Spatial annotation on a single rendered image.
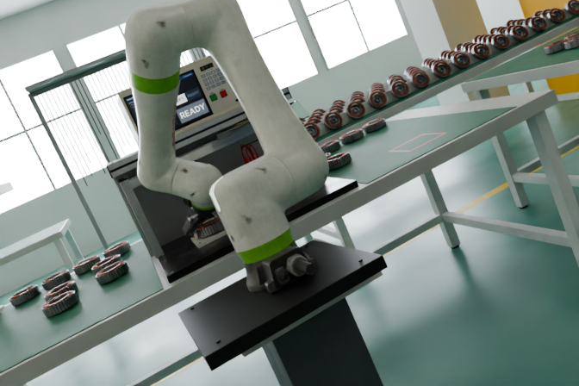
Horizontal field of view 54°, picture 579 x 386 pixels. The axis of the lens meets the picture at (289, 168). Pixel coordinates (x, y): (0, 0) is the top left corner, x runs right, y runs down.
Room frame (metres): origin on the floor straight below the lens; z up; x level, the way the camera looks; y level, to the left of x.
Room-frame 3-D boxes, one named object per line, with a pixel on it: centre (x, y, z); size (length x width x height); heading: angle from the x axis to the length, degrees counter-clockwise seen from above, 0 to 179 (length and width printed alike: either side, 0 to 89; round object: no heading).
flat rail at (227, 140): (1.94, 0.22, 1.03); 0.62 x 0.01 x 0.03; 106
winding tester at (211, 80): (2.16, 0.26, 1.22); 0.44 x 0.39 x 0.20; 106
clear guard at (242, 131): (1.90, 0.03, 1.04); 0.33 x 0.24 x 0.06; 16
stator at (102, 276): (1.93, 0.71, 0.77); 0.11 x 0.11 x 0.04
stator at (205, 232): (1.81, 0.31, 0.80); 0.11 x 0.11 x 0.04
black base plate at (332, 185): (1.86, 0.19, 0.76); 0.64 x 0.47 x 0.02; 106
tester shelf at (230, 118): (2.15, 0.28, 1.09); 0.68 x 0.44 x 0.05; 106
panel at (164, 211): (2.09, 0.26, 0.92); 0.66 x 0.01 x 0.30; 106
